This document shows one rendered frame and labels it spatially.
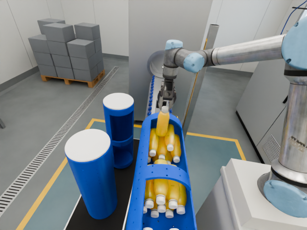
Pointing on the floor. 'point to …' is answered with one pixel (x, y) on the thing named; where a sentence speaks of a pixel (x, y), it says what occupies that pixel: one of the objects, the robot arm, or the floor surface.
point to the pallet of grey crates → (68, 51)
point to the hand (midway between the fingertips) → (165, 108)
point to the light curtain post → (209, 43)
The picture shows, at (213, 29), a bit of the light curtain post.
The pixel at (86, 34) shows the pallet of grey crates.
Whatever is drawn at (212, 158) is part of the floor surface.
